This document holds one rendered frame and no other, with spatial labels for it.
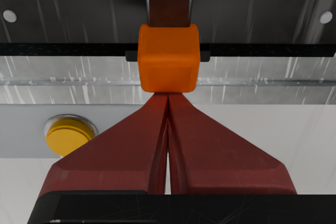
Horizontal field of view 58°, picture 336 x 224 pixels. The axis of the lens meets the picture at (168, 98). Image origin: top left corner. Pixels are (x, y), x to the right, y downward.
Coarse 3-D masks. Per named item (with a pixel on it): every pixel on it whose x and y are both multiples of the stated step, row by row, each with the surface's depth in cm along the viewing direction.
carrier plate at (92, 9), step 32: (0, 0) 19; (32, 0) 19; (64, 0) 19; (96, 0) 19; (128, 0) 19; (192, 0) 19; (224, 0) 19; (256, 0) 19; (288, 0) 19; (320, 0) 19; (0, 32) 20; (32, 32) 20; (64, 32) 20; (96, 32) 20; (128, 32) 20; (224, 32) 20; (256, 32) 20; (288, 32) 20; (320, 32) 20
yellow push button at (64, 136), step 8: (64, 120) 26; (72, 120) 26; (56, 128) 25; (64, 128) 25; (72, 128) 25; (80, 128) 25; (88, 128) 26; (48, 136) 26; (56, 136) 26; (64, 136) 26; (72, 136) 26; (80, 136) 26; (88, 136) 26; (48, 144) 26; (56, 144) 26; (64, 144) 26; (72, 144) 26; (80, 144) 26; (56, 152) 27; (64, 152) 27
